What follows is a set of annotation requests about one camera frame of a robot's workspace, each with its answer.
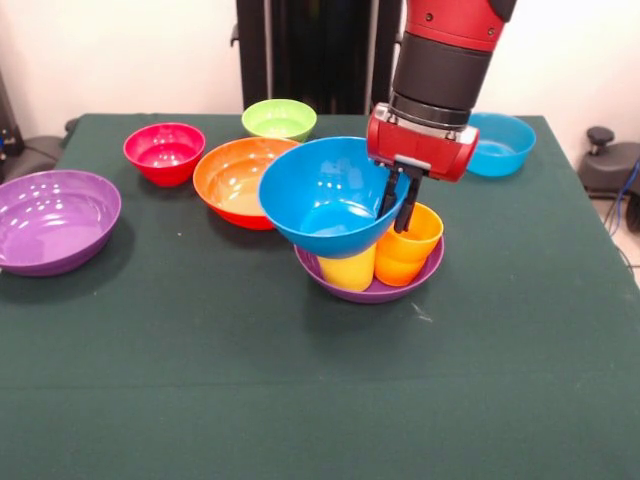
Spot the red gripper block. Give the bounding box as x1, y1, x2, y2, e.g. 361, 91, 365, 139
366, 102, 480, 235

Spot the orange stepped cup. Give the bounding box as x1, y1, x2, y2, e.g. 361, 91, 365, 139
373, 202, 445, 288

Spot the blue large bowl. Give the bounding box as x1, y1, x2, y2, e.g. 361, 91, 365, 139
257, 136, 412, 260

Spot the yellow smooth cup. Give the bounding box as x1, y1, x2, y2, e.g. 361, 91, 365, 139
318, 244, 377, 293

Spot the orange large bowl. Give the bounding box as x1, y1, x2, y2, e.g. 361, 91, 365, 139
192, 137, 301, 231

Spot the blue small bowl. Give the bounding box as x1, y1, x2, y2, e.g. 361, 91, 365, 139
467, 112, 537, 178

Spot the green small bowl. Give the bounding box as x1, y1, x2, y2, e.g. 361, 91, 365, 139
241, 98, 318, 144

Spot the black column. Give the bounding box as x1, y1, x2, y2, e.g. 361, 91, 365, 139
230, 0, 409, 115

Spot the dark green tablecloth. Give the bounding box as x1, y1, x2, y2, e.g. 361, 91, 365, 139
0, 112, 640, 480

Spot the pink-red small bowl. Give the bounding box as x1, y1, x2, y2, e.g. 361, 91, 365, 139
123, 122, 207, 188

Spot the black equipment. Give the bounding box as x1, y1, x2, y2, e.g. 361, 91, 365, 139
0, 69, 24, 161

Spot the blue cable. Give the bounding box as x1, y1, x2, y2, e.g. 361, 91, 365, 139
617, 159, 640, 221

